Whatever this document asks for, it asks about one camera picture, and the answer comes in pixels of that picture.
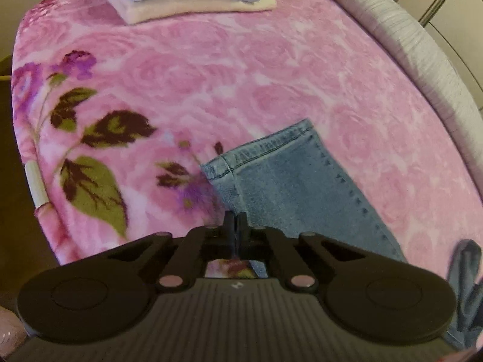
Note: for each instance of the dark grey cloth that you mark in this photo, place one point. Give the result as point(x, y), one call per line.
point(467, 290)

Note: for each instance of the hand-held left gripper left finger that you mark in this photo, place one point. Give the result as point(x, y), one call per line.
point(229, 230)

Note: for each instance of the pink floral blanket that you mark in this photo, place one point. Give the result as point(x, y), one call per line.
point(226, 83)

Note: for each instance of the beige wardrobe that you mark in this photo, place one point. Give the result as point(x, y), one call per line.
point(449, 3)

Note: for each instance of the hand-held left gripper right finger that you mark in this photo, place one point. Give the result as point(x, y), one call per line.
point(242, 230)

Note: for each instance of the blue denim jeans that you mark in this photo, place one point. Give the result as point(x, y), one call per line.
point(294, 188)

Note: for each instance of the white fabric label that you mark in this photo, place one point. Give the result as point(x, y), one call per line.
point(37, 184)

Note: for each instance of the grey ribbed quilt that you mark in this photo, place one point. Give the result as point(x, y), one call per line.
point(415, 45)

